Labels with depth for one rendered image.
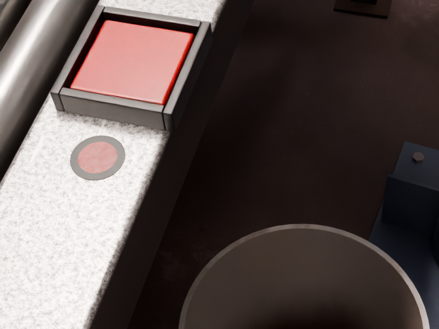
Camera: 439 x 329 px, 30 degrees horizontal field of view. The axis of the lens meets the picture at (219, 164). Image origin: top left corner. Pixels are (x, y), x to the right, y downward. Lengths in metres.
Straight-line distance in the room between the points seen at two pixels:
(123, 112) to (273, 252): 0.66
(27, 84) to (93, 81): 0.05
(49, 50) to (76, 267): 0.16
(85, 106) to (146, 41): 0.06
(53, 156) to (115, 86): 0.05
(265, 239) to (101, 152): 0.63
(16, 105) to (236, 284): 0.67
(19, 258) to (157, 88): 0.12
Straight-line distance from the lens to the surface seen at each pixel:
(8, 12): 0.58
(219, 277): 1.08
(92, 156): 0.47
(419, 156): 1.59
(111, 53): 0.50
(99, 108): 0.48
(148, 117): 0.47
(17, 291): 0.44
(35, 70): 0.53
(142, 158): 0.47
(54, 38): 0.55
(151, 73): 0.49
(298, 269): 1.16
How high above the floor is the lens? 1.28
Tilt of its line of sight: 53 degrees down
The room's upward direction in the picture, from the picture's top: 8 degrees counter-clockwise
